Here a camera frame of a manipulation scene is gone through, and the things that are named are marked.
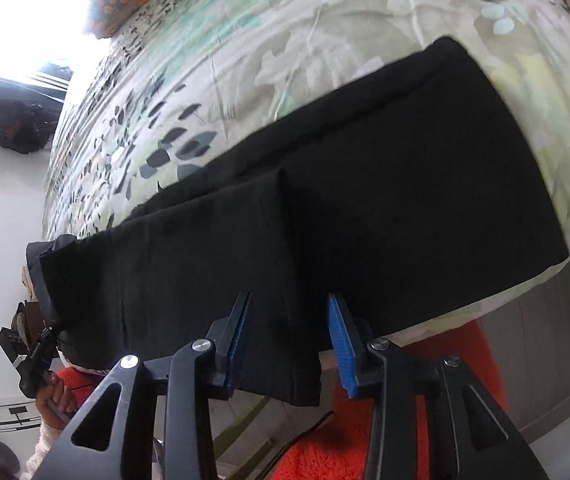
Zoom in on black pants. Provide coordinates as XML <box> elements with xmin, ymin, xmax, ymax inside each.
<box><xmin>28</xmin><ymin>37</ymin><xmax>569</xmax><ymax>406</ymax></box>

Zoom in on person's left hand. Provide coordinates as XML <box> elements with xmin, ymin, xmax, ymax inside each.
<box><xmin>35</xmin><ymin>372</ymin><xmax>78</xmax><ymax>430</ymax></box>

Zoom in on floral leaf bedspread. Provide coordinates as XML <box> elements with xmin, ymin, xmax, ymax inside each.
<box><xmin>42</xmin><ymin>0</ymin><xmax>570</xmax><ymax>351</ymax></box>

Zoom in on dark clothes hanging on wall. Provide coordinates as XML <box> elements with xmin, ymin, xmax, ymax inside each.
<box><xmin>0</xmin><ymin>99</ymin><xmax>59</xmax><ymax>154</ymax></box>

